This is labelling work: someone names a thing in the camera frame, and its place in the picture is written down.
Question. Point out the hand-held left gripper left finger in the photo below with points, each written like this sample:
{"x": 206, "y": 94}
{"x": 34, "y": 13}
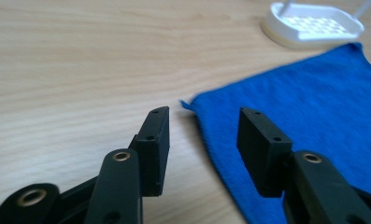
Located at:
{"x": 152, "y": 149}

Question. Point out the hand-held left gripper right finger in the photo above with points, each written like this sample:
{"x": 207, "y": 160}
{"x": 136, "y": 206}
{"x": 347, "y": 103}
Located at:
{"x": 264, "y": 155}

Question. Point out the blue cloth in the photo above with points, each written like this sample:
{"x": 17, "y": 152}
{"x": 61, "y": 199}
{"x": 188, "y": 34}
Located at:
{"x": 304, "y": 124}

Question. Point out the white plastic rack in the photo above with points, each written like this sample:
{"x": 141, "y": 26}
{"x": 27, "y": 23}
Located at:
{"x": 311, "y": 26}

